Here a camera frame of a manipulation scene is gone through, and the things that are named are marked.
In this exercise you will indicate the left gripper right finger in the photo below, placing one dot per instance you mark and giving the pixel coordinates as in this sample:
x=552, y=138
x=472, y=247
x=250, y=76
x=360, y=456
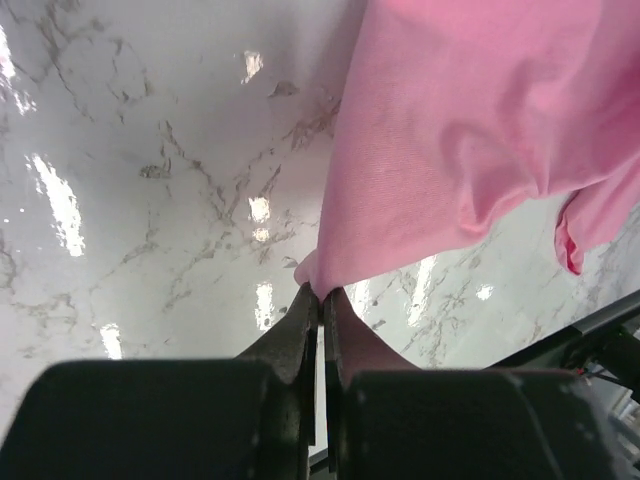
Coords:
x=351, y=347

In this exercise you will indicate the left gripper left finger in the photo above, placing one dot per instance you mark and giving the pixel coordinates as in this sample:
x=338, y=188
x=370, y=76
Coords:
x=288, y=403

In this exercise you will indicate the pink t shirt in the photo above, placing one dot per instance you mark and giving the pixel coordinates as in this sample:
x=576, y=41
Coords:
x=456, y=112

